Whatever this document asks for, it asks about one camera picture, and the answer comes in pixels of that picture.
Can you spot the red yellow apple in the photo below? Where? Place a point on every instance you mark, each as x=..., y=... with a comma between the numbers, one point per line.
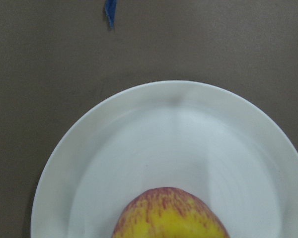
x=168, y=212

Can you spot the white plate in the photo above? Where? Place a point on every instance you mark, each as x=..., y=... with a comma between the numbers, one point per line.
x=203, y=139

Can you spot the brown paper table mat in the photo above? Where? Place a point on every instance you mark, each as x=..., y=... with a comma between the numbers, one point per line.
x=59, y=58

